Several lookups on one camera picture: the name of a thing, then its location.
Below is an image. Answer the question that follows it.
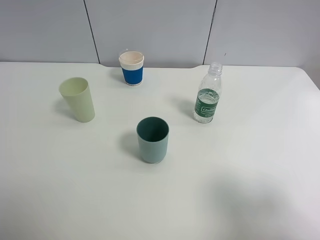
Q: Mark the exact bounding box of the teal plastic cup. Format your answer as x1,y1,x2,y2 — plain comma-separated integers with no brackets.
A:
136,116,170,164

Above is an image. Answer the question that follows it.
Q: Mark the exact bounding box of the clear plastic water bottle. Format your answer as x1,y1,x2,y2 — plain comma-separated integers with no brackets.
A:
193,62,223,124

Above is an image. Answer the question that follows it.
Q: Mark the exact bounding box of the blue sleeved paper cup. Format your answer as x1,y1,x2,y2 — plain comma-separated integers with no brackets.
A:
118,49,144,86

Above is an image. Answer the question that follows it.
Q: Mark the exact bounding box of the pale green plastic cup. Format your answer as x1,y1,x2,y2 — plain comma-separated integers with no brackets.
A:
58,77,95,123

